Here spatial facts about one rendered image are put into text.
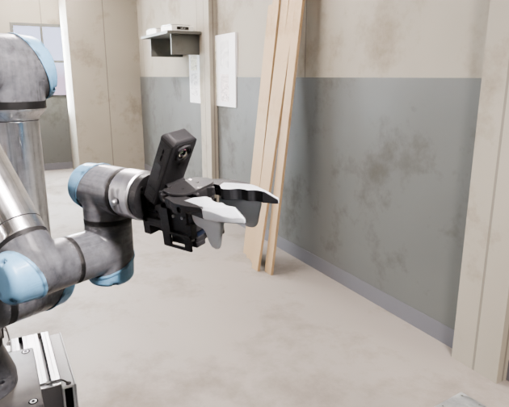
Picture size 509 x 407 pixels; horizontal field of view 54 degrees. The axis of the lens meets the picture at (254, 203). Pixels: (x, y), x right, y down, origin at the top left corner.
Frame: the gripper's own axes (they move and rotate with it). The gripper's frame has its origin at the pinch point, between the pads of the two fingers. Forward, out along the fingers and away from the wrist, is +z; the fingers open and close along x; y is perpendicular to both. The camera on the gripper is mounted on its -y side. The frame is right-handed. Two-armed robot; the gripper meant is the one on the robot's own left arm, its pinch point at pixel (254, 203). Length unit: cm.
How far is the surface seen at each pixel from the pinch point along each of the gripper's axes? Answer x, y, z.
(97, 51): -481, 13, -670
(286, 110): -285, 50, -183
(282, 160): -275, 89, -183
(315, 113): -307, 57, -170
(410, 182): -255, 87, -72
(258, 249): -257, 165, -202
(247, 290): -216, 177, -183
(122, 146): -486, 171, -656
